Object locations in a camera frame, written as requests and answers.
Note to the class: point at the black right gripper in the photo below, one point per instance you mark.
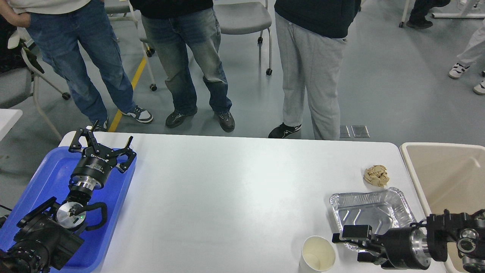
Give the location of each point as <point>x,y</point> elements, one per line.
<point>401,248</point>

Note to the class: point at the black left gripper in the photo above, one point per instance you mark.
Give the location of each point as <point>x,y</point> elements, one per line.
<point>94,163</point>

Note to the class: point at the white paper cup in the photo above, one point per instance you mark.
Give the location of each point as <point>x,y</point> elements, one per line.
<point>317,255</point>

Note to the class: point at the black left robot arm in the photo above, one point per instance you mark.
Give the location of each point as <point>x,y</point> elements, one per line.
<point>65,219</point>

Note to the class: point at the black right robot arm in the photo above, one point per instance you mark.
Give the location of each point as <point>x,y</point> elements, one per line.
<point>463,229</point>

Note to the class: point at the silver aluminium foil tray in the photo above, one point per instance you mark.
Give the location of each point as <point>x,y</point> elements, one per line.
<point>381,210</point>

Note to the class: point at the blue plastic tray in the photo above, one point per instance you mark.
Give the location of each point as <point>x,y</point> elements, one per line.
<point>51,180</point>

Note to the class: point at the white side table corner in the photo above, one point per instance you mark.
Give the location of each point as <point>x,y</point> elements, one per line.
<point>8,118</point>

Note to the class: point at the grey chair left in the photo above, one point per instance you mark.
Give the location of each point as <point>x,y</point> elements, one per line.
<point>19,84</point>

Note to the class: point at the beige plastic bin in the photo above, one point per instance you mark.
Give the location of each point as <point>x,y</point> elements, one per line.
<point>447,176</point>

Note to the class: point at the person in blue jeans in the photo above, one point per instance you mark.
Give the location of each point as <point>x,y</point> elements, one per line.
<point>60,28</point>

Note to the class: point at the grey chair middle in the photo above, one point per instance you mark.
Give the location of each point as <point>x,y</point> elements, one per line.
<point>244,18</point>

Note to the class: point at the person in grey sweatpants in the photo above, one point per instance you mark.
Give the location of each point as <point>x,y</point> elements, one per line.
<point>312,36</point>

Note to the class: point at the person in white trousers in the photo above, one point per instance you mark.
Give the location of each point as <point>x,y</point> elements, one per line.
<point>474,49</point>

